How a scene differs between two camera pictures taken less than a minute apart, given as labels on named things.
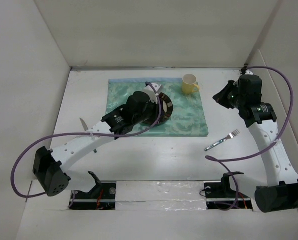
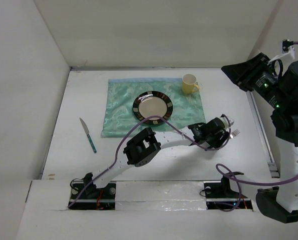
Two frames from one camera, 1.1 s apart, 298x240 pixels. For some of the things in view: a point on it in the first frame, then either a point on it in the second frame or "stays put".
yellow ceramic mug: (190, 85) stays put
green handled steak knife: (86, 129) stays put
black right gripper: (221, 97) -> (244, 73)
